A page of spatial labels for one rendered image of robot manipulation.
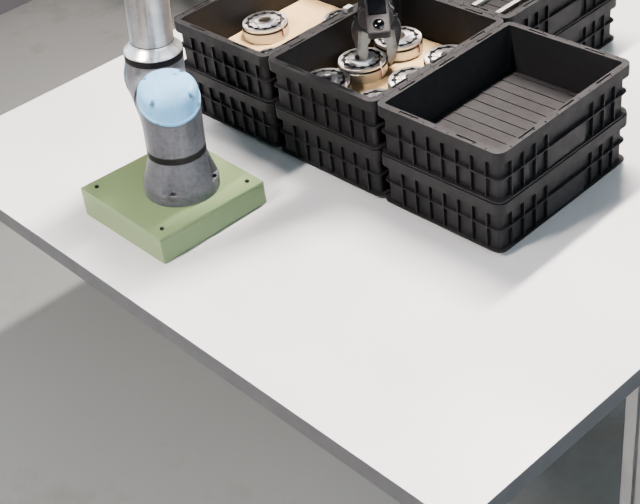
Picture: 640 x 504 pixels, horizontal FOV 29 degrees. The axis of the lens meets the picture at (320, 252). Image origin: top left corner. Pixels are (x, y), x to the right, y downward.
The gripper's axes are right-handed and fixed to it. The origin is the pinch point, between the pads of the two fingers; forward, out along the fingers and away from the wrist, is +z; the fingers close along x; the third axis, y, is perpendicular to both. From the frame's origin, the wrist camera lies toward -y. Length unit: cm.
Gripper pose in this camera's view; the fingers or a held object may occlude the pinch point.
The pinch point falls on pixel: (378, 63)
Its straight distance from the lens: 264.0
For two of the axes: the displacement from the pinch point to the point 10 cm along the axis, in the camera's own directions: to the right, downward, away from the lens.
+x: -10.0, 0.5, 0.6
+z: 0.7, 7.7, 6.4
